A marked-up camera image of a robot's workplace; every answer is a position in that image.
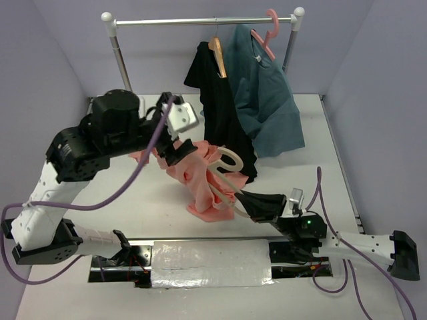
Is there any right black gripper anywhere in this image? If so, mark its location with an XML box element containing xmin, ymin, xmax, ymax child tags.
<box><xmin>234</xmin><ymin>189</ymin><xmax>299</xmax><ymax>241</ymax></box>

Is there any silver foil cover panel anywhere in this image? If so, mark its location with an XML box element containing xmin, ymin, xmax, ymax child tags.
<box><xmin>151</xmin><ymin>239</ymin><xmax>273</xmax><ymax>289</ymax></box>

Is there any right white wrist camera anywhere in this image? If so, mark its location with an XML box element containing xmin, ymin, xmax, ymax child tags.
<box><xmin>288</xmin><ymin>188</ymin><xmax>304</xmax><ymax>215</ymax></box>

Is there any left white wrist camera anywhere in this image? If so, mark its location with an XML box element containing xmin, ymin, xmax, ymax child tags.
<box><xmin>167</xmin><ymin>102</ymin><xmax>199</xmax><ymax>135</ymax></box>

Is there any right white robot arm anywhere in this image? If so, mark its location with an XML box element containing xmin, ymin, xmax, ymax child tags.
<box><xmin>236</xmin><ymin>189</ymin><xmax>420</xmax><ymax>281</ymax></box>

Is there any pink plastic hanger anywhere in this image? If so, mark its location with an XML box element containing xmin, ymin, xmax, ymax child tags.
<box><xmin>250</xmin><ymin>9</ymin><xmax>280</xmax><ymax>61</ymax></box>

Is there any light wooden hanger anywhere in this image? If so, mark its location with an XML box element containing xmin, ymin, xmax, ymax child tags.
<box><xmin>208</xmin><ymin>146</ymin><xmax>250</xmax><ymax>219</ymax></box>

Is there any wooden hanger with black shirt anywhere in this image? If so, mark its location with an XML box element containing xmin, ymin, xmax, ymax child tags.
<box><xmin>208</xmin><ymin>26</ymin><xmax>227</xmax><ymax>79</ymax></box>

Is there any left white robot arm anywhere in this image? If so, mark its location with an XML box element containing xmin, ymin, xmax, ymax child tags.
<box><xmin>1</xmin><ymin>89</ymin><xmax>199</xmax><ymax>266</ymax></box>

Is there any white and silver clothes rack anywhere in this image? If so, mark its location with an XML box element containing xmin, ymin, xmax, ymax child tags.
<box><xmin>100</xmin><ymin>6</ymin><xmax>306</xmax><ymax>111</ymax></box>

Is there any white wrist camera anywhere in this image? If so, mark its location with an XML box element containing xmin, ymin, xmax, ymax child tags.
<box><xmin>288</xmin><ymin>188</ymin><xmax>304</xmax><ymax>215</ymax></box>
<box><xmin>167</xmin><ymin>102</ymin><xmax>199</xmax><ymax>135</ymax></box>

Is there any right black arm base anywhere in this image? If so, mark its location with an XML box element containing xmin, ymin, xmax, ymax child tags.
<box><xmin>269</xmin><ymin>241</ymin><xmax>332</xmax><ymax>279</ymax></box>

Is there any black t shirt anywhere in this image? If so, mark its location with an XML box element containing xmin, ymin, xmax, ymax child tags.
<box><xmin>183</xmin><ymin>41</ymin><xmax>258</xmax><ymax>183</ymax></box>

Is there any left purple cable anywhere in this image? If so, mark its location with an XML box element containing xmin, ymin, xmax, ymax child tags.
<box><xmin>0</xmin><ymin>96</ymin><xmax>177</xmax><ymax>285</ymax></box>

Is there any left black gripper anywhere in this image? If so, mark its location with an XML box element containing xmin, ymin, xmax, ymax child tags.
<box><xmin>107</xmin><ymin>95</ymin><xmax>198</xmax><ymax>167</ymax></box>

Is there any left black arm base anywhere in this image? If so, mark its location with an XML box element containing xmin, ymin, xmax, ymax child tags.
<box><xmin>88</xmin><ymin>230</ymin><xmax>153</xmax><ymax>289</ymax></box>

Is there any salmon pink t shirt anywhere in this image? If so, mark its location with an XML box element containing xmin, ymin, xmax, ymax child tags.
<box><xmin>128</xmin><ymin>140</ymin><xmax>250</xmax><ymax>221</ymax></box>

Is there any teal t shirt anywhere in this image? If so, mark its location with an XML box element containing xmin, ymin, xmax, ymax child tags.
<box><xmin>224</xmin><ymin>25</ymin><xmax>305</xmax><ymax>158</ymax></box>

